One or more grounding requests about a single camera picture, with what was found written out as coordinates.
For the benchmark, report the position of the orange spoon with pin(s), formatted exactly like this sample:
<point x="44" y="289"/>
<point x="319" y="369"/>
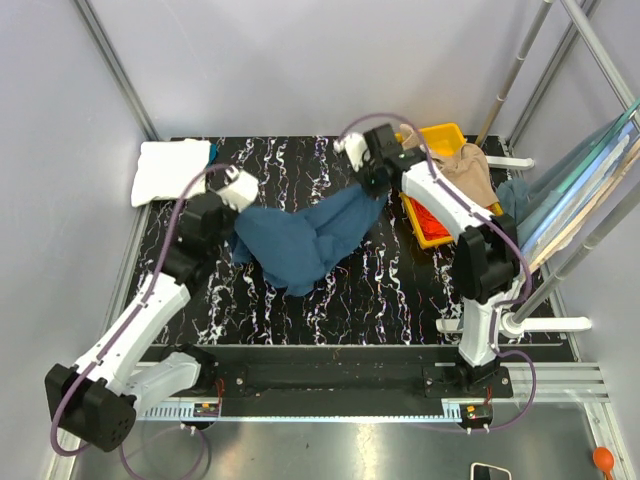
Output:
<point x="604" y="461"/>

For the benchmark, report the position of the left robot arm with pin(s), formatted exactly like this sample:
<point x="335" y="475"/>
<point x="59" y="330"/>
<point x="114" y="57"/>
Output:
<point x="145" y="310"/>

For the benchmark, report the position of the orange t-shirt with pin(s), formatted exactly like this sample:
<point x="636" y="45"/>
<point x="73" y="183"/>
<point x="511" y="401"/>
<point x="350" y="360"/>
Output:
<point x="430" y="227"/>

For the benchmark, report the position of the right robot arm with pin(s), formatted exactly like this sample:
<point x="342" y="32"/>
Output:
<point x="487" y="261"/>

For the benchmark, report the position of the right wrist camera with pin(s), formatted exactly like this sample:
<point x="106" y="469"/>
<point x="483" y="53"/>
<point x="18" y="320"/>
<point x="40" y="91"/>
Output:
<point x="354" y="147"/>

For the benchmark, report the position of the beige t-shirt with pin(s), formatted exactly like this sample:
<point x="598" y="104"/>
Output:
<point x="463" y="164"/>

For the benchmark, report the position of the folded white t-shirt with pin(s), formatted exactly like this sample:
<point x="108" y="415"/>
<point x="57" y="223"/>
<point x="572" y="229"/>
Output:
<point x="165" y="168"/>

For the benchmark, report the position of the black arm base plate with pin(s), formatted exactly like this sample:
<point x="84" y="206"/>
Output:
<point x="404" y="383"/>

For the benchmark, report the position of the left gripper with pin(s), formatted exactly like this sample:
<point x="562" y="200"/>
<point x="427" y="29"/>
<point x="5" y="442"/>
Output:
<point x="232" y="214"/>

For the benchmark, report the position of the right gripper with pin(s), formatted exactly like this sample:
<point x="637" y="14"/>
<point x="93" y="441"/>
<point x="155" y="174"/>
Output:
<point x="373" y="191"/>

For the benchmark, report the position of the yellow plastic bin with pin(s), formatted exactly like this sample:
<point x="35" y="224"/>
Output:
<point x="496" y="209"/>

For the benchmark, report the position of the folded teal t-shirt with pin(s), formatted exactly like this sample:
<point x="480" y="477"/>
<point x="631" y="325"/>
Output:
<point x="213" y="151"/>

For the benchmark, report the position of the blue t-shirt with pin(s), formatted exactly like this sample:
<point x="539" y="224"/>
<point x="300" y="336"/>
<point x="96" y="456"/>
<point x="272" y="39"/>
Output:
<point x="297" y="249"/>

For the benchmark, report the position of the smartphone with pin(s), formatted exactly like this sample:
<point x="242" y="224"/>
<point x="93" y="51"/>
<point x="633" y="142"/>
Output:
<point x="481" y="471"/>

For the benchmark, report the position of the aluminium frame rail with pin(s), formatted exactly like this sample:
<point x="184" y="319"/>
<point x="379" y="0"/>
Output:
<point x="553" y="383"/>

